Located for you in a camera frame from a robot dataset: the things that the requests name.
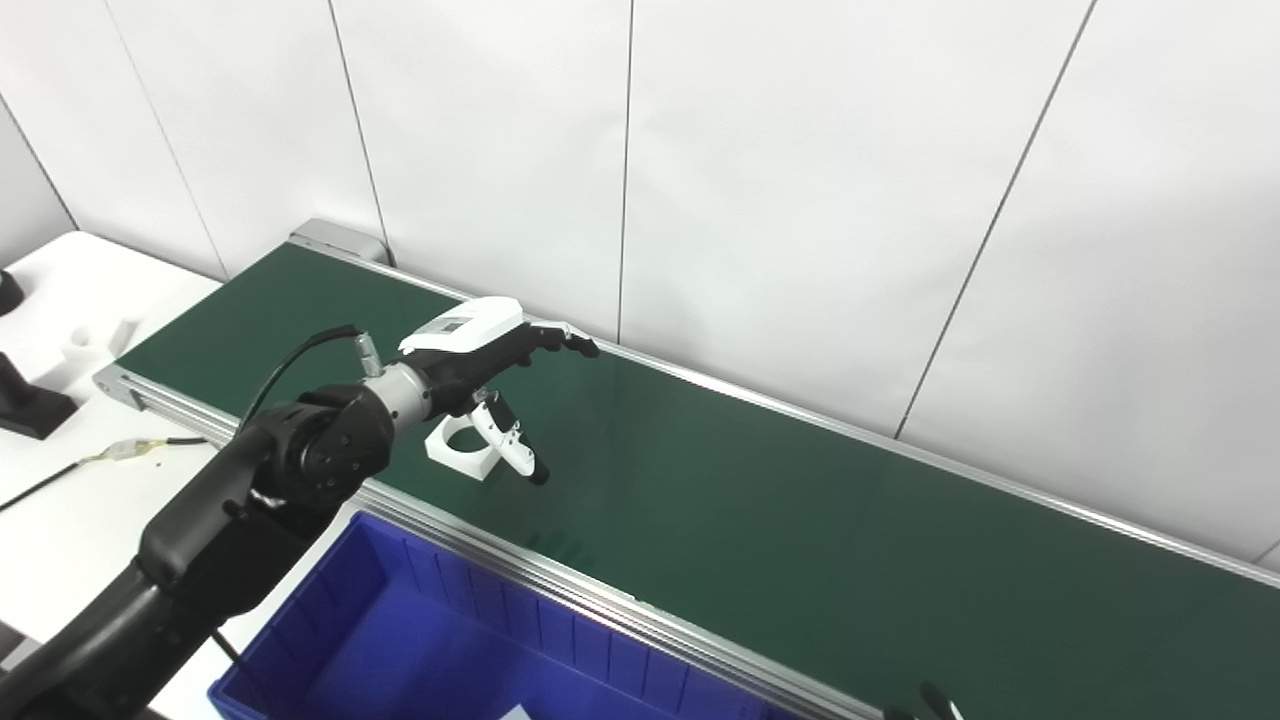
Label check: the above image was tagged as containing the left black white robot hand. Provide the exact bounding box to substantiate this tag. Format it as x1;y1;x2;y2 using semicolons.
398;297;601;488

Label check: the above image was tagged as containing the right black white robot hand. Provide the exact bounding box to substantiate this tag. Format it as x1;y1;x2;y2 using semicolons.
882;680;966;720

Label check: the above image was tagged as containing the grey conveyor end cover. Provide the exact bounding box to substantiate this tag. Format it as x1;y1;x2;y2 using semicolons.
290;218;393;269

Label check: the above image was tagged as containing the green conveyor belt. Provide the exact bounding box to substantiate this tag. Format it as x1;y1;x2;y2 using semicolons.
93;218;1280;720
115;243;1280;720

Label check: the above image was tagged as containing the blue bin with white parts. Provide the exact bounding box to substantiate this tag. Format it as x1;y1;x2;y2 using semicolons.
207;512;801;720

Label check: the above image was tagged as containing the white foam piece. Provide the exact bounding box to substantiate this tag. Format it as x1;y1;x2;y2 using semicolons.
62;318;139;379

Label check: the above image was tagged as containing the black block on table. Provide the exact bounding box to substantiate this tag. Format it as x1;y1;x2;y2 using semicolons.
0;352;79;441

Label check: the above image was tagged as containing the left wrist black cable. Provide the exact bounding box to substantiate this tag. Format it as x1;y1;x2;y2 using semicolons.
238;325;386;431

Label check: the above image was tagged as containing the black cable with clear connector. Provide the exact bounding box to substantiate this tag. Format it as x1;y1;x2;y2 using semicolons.
0;435;211;513

